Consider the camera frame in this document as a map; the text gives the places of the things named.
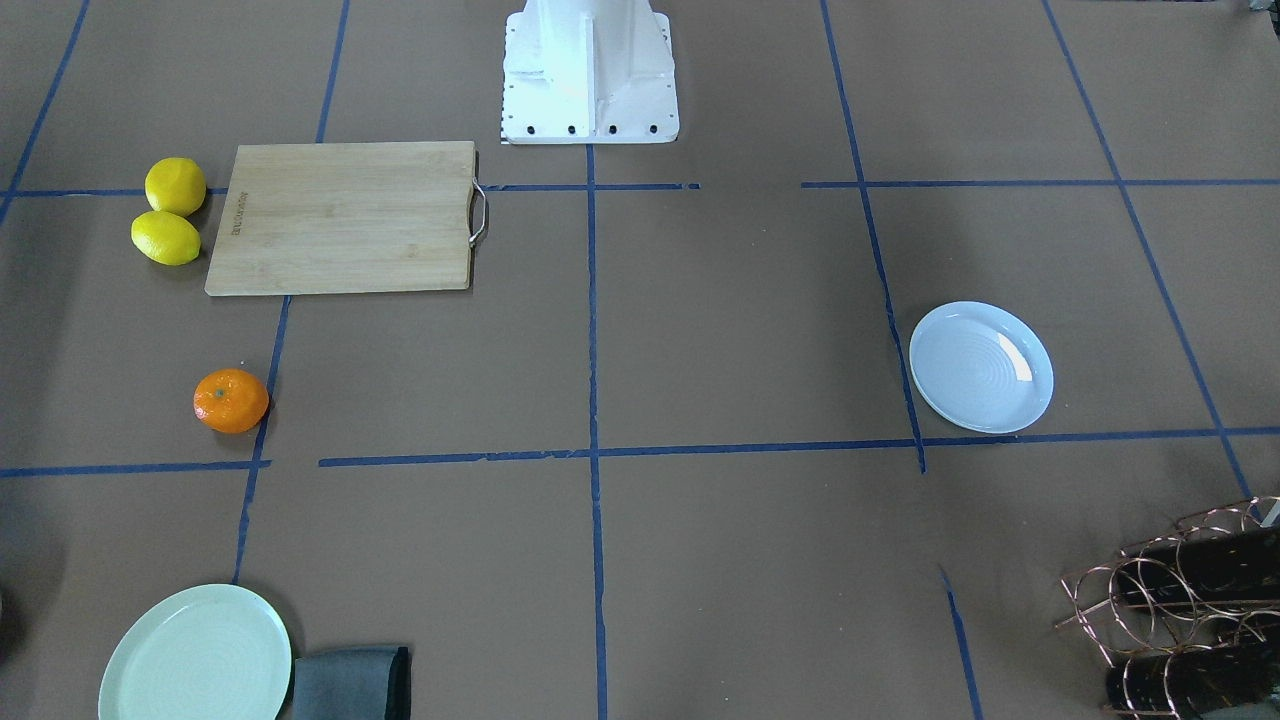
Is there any copper wire bottle rack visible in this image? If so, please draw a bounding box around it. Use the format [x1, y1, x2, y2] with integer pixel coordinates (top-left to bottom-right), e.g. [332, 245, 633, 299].
[1060, 496, 1279, 719]

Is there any bamboo cutting board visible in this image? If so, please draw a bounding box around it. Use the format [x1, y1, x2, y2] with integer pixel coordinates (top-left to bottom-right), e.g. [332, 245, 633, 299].
[205, 141, 488, 297]

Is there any dark wine bottle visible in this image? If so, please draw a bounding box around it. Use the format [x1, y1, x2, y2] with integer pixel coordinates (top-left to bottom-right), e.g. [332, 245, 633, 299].
[1105, 642, 1279, 719]
[1115, 527, 1279, 611]

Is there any folded grey cloth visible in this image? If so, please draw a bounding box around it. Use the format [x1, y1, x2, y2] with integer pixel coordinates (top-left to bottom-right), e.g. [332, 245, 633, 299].
[291, 644, 412, 719]

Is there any orange fruit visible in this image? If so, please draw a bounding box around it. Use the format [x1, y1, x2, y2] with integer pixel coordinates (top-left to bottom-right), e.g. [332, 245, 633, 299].
[192, 368, 270, 434]

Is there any lower yellow lemon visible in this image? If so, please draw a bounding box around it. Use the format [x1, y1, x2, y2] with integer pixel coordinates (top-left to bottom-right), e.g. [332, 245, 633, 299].
[131, 210, 202, 266]

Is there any light green plate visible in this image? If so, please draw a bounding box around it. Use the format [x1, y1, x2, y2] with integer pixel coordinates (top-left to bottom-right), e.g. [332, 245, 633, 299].
[97, 584, 293, 719]

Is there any dark wine bottle upper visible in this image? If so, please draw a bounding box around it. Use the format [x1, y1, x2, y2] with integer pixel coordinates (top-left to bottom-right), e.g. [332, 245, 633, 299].
[1115, 527, 1279, 611]

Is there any dark wine bottle lower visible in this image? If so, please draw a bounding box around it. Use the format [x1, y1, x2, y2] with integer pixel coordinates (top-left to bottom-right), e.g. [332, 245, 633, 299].
[1105, 642, 1279, 719]

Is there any upper yellow lemon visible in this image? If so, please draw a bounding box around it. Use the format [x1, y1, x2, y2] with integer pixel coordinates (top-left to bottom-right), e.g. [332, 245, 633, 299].
[143, 158, 209, 217]

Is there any yellow lemon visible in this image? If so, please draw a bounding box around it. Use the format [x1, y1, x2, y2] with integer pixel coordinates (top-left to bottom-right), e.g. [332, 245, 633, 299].
[143, 158, 209, 217]
[131, 210, 202, 266]

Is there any light blue plate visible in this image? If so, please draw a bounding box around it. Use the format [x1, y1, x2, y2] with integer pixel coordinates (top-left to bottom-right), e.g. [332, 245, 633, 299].
[908, 301, 1056, 436]

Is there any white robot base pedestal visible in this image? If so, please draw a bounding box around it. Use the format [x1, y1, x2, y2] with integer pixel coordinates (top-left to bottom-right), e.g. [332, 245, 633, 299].
[500, 1, 681, 145]

